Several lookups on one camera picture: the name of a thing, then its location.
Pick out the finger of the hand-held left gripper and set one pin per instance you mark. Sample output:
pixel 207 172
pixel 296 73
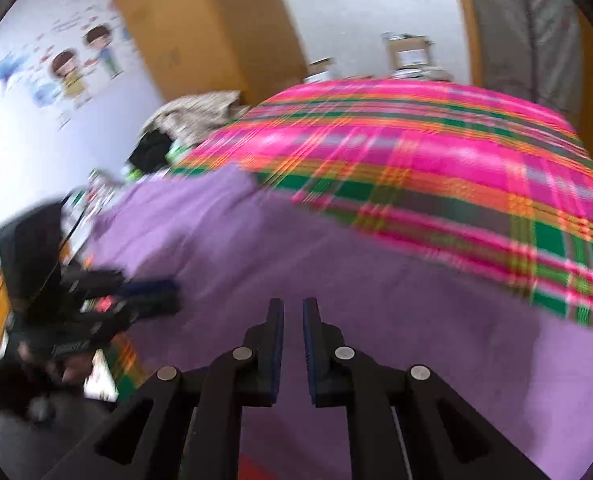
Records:
pixel 151 289
pixel 156 307

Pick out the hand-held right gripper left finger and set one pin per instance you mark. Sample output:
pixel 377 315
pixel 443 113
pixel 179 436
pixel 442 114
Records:
pixel 276 350

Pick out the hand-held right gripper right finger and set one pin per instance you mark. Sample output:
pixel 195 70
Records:
pixel 309 355

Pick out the purple fleece garment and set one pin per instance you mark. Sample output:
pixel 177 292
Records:
pixel 326 270

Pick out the person's left forearm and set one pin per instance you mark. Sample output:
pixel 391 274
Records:
pixel 1 380

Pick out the person's left hand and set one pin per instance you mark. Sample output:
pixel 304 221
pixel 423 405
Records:
pixel 71 367

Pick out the pile of medicine boxes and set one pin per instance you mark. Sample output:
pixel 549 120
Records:
pixel 96 192

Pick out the black cloth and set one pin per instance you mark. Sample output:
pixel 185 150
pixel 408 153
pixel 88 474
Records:
pixel 149 152

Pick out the beige floral cloth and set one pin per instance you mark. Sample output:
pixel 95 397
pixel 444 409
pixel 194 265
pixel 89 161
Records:
pixel 191 115

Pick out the pink plaid bed sheet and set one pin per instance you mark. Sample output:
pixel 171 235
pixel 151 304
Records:
pixel 401 145

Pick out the wooden wardrobe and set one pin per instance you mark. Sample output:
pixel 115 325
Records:
pixel 201 25

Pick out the small white cardboard box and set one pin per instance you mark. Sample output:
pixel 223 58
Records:
pixel 321 70

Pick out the brown cardboard box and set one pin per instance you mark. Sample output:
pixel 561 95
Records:
pixel 409 55

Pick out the clear plastic door curtain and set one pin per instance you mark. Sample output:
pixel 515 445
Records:
pixel 521 35

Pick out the cartoon wall sticker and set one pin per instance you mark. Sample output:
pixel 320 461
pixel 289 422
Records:
pixel 71 70

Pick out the wooden door frame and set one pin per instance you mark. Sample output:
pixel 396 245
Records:
pixel 469 25

